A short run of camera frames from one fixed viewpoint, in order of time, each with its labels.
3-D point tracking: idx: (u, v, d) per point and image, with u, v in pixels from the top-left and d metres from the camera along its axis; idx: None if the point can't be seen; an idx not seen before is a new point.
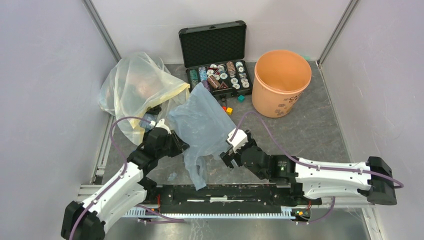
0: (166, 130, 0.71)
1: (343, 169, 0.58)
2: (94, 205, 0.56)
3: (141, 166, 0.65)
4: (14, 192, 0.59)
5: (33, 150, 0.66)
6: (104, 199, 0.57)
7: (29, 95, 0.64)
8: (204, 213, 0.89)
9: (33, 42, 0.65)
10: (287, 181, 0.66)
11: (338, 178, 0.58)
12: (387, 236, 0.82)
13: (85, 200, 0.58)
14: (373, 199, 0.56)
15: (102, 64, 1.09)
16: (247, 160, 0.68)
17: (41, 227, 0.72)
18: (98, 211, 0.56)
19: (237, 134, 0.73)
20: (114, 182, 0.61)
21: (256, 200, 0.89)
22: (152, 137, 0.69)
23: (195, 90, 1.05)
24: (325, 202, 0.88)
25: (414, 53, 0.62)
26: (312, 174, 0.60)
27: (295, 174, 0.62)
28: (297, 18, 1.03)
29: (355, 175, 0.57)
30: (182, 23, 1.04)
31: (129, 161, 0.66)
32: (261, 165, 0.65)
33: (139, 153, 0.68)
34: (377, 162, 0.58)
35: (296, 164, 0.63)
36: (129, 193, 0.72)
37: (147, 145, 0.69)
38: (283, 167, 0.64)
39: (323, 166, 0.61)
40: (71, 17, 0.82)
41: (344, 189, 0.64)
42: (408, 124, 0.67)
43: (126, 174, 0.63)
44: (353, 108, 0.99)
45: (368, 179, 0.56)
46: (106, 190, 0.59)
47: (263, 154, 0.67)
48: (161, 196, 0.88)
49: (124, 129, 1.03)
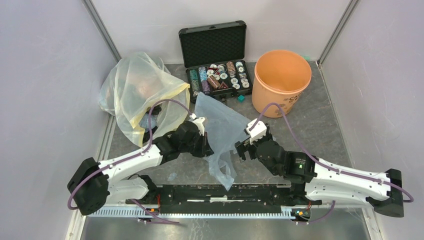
0: (196, 127, 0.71)
1: (364, 177, 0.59)
2: (109, 169, 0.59)
3: (162, 152, 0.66)
4: (13, 192, 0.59)
5: (32, 150, 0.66)
6: (119, 168, 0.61)
7: (28, 95, 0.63)
8: (204, 213, 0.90)
9: (33, 41, 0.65)
10: (302, 180, 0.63)
11: (358, 185, 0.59)
12: (387, 236, 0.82)
13: (103, 161, 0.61)
14: (384, 208, 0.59)
15: (102, 64, 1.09)
16: (263, 153, 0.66)
17: (41, 227, 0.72)
18: (110, 177, 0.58)
19: (257, 125, 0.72)
20: (133, 156, 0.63)
21: (256, 200, 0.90)
22: (182, 130, 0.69)
23: (198, 101, 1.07)
24: (325, 202, 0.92)
25: (414, 53, 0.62)
26: (331, 177, 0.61)
27: (314, 174, 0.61)
28: (297, 18, 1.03)
29: (375, 185, 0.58)
30: (182, 23, 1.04)
31: (154, 144, 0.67)
32: (277, 159, 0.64)
33: (164, 141, 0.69)
34: (397, 175, 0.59)
35: (316, 164, 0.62)
36: (134, 183, 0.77)
37: (175, 136, 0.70)
38: (301, 165, 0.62)
39: (344, 170, 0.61)
40: (71, 17, 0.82)
41: (351, 196, 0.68)
42: (409, 123, 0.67)
43: (147, 154, 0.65)
44: (353, 108, 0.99)
45: (387, 190, 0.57)
46: (123, 160, 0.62)
47: (280, 148, 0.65)
48: (161, 196, 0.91)
49: (124, 129, 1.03)
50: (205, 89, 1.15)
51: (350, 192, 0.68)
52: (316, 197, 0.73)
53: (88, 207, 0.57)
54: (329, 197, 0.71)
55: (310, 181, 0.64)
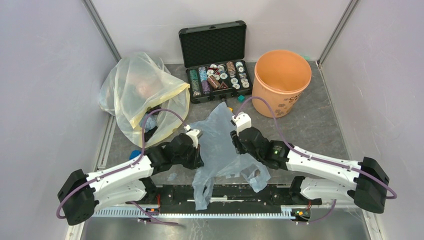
0: (191, 140, 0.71)
1: (333, 163, 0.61)
2: (96, 182, 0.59)
3: (153, 164, 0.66)
4: (14, 191, 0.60)
5: (33, 149, 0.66)
6: (107, 180, 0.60)
7: (29, 94, 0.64)
8: (204, 213, 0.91)
9: (33, 41, 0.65)
10: (278, 165, 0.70)
11: (327, 170, 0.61)
12: (387, 236, 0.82)
13: (91, 173, 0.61)
14: (358, 199, 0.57)
15: (102, 64, 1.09)
16: (242, 137, 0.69)
17: (41, 227, 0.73)
18: (96, 190, 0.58)
19: (241, 117, 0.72)
20: (123, 169, 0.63)
21: (256, 200, 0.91)
22: (177, 142, 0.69)
23: (217, 108, 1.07)
24: (325, 202, 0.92)
25: (414, 53, 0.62)
26: (302, 162, 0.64)
27: (287, 159, 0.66)
28: (297, 18, 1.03)
29: (344, 171, 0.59)
30: (182, 23, 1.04)
31: (145, 155, 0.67)
32: (254, 143, 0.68)
33: (157, 150, 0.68)
34: (371, 164, 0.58)
35: (291, 150, 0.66)
36: (130, 187, 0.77)
37: (169, 147, 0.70)
38: (277, 151, 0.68)
39: (315, 156, 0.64)
40: (71, 17, 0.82)
41: (336, 190, 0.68)
42: (409, 123, 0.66)
43: (136, 166, 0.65)
44: (353, 108, 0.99)
45: (354, 177, 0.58)
46: (112, 172, 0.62)
47: (258, 133, 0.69)
48: (161, 196, 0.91)
49: (124, 129, 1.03)
50: (206, 89, 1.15)
51: (334, 187, 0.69)
52: (311, 194, 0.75)
53: (74, 218, 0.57)
54: (319, 192, 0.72)
55: (286, 168, 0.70)
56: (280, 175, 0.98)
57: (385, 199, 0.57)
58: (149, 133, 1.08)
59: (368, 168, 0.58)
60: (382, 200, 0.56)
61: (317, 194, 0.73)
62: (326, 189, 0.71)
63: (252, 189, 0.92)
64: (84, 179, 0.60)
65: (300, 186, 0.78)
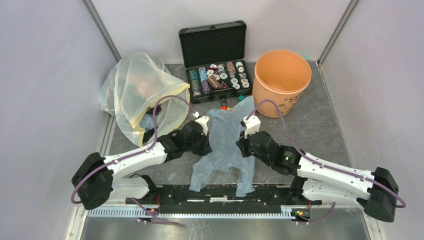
0: (201, 127, 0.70)
1: (346, 172, 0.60)
2: (113, 165, 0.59)
3: (166, 150, 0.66)
4: (14, 191, 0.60)
5: (33, 149, 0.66)
6: (124, 164, 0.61)
7: (29, 94, 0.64)
8: (204, 213, 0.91)
9: (33, 41, 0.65)
10: (288, 171, 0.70)
11: (340, 180, 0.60)
12: (387, 236, 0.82)
13: (108, 156, 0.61)
14: (369, 209, 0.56)
15: (102, 64, 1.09)
16: (254, 141, 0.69)
17: (41, 227, 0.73)
18: (114, 172, 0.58)
19: (251, 119, 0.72)
20: (138, 153, 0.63)
21: (256, 200, 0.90)
22: (187, 128, 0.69)
23: (244, 101, 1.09)
24: (325, 202, 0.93)
25: (414, 53, 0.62)
26: (314, 170, 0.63)
27: (298, 166, 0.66)
28: (297, 18, 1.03)
29: (357, 181, 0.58)
30: (182, 23, 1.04)
31: (159, 141, 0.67)
32: (266, 148, 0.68)
33: (169, 139, 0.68)
34: (384, 175, 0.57)
35: (302, 157, 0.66)
36: (136, 182, 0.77)
37: (180, 134, 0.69)
38: (288, 157, 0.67)
39: (327, 165, 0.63)
40: (71, 17, 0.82)
41: (344, 196, 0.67)
42: (408, 123, 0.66)
43: (151, 151, 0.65)
44: (353, 108, 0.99)
45: (368, 187, 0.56)
46: (128, 156, 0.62)
47: (269, 137, 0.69)
48: (161, 196, 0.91)
49: (124, 129, 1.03)
50: (206, 89, 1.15)
51: (342, 192, 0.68)
52: (313, 196, 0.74)
53: (92, 201, 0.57)
54: (324, 195, 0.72)
55: (296, 174, 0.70)
56: (280, 175, 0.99)
57: (394, 208, 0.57)
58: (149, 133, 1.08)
59: (380, 178, 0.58)
60: (393, 211, 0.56)
61: (321, 197, 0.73)
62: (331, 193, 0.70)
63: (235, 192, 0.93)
64: (100, 162, 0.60)
65: (303, 187, 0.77)
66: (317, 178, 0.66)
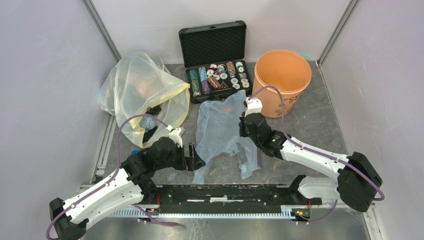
0: (173, 144, 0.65)
1: (322, 154, 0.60)
2: (72, 209, 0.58)
3: (131, 176, 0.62)
4: (15, 191, 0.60)
5: (33, 149, 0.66)
6: (82, 205, 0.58)
7: (29, 94, 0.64)
8: (204, 213, 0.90)
9: (33, 41, 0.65)
10: (274, 153, 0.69)
11: (314, 160, 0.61)
12: (387, 237, 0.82)
13: (68, 199, 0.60)
14: (342, 192, 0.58)
15: (102, 64, 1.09)
16: (247, 120, 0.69)
17: (41, 226, 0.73)
18: (73, 217, 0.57)
19: (254, 101, 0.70)
20: (98, 189, 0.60)
21: (256, 200, 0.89)
22: (156, 148, 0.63)
23: (235, 94, 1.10)
24: (325, 202, 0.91)
25: (414, 53, 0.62)
26: (294, 151, 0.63)
27: (281, 147, 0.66)
28: (297, 18, 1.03)
29: (330, 162, 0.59)
30: (182, 23, 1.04)
31: (122, 168, 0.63)
32: (258, 127, 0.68)
33: (138, 159, 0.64)
34: (359, 158, 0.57)
35: (287, 140, 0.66)
36: (125, 194, 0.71)
37: (150, 153, 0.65)
38: (275, 139, 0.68)
39: (307, 147, 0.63)
40: (71, 17, 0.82)
41: (328, 186, 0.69)
42: (408, 123, 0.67)
43: (112, 183, 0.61)
44: (353, 108, 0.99)
45: (339, 168, 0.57)
46: (87, 195, 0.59)
47: (263, 118, 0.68)
48: (161, 196, 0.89)
49: (124, 129, 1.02)
50: (206, 89, 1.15)
51: (327, 184, 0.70)
52: (308, 192, 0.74)
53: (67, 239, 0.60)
54: (315, 190, 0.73)
55: (282, 157, 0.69)
56: (280, 175, 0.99)
57: (370, 194, 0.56)
58: (149, 133, 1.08)
59: (356, 162, 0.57)
60: (367, 198, 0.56)
61: (315, 193, 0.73)
62: (319, 186, 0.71)
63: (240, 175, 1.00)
64: (61, 207, 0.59)
65: (299, 184, 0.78)
66: (297, 160, 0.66)
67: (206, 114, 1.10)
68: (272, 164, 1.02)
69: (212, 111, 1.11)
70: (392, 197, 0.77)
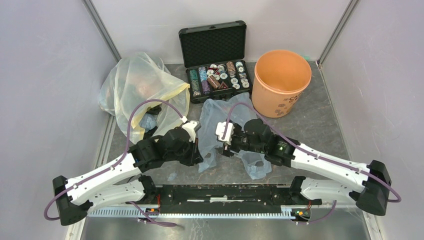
0: (187, 136, 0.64)
1: (341, 165, 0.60)
2: (73, 190, 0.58)
3: (136, 163, 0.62)
4: (15, 191, 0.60)
5: (33, 149, 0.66)
6: (85, 187, 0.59)
7: (30, 94, 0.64)
8: (204, 213, 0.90)
9: (33, 41, 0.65)
10: (282, 162, 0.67)
11: (334, 171, 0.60)
12: (387, 237, 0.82)
13: (71, 179, 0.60)
14: (361, 201, 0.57)
15: (102, 64, 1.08)
16: (250, 128, 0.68)
17: (41, 226, 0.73)
18: (74, 198, 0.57)
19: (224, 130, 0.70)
20: (102, 172, 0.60)
21: (256, 200, 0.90)
22: (171, 137, 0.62)
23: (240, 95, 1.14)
24: (325, 202, 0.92)
25: (414, 53, 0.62)
26: (309, 161, 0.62)
27: (292, 157, 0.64)
28: (297, 18, 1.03)
29: (352, 173, 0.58)
30: (182, 23, 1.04)
31: (130, 151, 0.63)
32: (262, 136, 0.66)
33: (148, 145, 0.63)
34: (380, 168, 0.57)
35: (296, 148, 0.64)
36: (128, 188, 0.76)
37: (162, 141, 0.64)
38: (282, 147, 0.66)
39: (323, 156, 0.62)
40: (71, 17, 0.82)
41: (337, 191, 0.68)
42: (408, 123, 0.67)
43: (118, 168, 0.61)
44: (353, 108, 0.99)
45: (363, 180, 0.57)
46: (91, 178, 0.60)
47: (266, 127, 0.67)
48: (162, 196, 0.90)
49: (124, 129, 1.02)
50: (206, 89, 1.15)
51: (336, 188, 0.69)
52: (311, 194, 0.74)
53: (67, 220, 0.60)
54: (321, 193, 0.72)
55: (290, 164, 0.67)
56: (280, 175, 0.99)
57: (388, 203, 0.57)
58: (149, 133, 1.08)
59: (375, 171, 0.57)
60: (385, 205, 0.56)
61: (319, 196, 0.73)
62: (327, 190, 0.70)
63: (239, 175, 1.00)
64: (63, 186, 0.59)
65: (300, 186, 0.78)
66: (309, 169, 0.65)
67: (209, 111, 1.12)
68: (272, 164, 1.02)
69: (215, 109, 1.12)
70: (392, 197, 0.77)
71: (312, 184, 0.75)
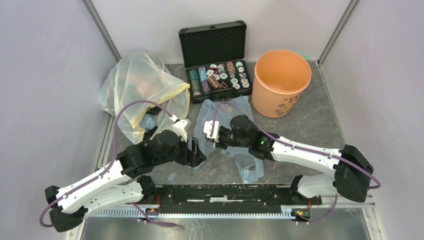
0: (176, 138, 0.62)
1: (314, 151, 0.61)
2: (63, 199, 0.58)
3: (124, 170, 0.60)
4: (15, 191, 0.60)
5: (33, 150, 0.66)
6: (74, 196, 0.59)
7: (29, 94, 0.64)
8: (204, 213, 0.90)
9: (33, 42, 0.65)
10: (264, 155, 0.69)
11: (308, 158, 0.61)
12: (387, 237, 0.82)
13: (62, 188, 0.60)
14: (340, 187, 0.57)
15: (102, 64, 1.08)
16: (235, 123, 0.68)
17: (41, 226, 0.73)
18: (64, 207, 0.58)
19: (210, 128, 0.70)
20: (91, 181, 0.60)
21: (256, 200, 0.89)
22: (157, 141, 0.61)
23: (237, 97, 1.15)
24: (325, 202, 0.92)
25: (414, 53, 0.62)
26: (285, 151, 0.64)
27: (271, 149, 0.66)
28: (297, 18, 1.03)
29: (325, 159, 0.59)
30: (182, 23, 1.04)
31: (117, 159, 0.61)
32: (246, 131, 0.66)
33: (138, 151, 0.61)
34: (353, 151, 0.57)
35: (275, 142, 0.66)
36: (125, 190, 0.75)
37: (151, 146, 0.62)
38: (263, 141, 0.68)
39: (298, 145, 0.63)
40: (71, 17, 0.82)
41: (324, 182, 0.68)
42: (408, 123, 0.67)
43: (106, 176, 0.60)
44: (353, 108, 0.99)
45: (334, 164, 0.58)
46: (79, 187, 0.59)
47: (250, 122, 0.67)
48: (162, 196, 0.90)
49: (124, 129, 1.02)
50: (206, 89, 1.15)
51: (323, 180, 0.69)
52: (307, 192, 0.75)
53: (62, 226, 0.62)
54: (313, 188, 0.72)
55: (272, 158, 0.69)
56: (280, 175, 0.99)
57: (367, 187, 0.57)
58: (149, 133, 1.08)
59: (348, 155, 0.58)
60: (364, 188, 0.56)
61: (313, 191, 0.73)
62: (316, 184, 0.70)
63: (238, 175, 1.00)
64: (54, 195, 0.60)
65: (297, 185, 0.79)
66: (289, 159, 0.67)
67: (207, 111, 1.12)
68: (272, 164, 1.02)
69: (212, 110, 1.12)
70: (392, 197, 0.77)
71: (304, 180, 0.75)
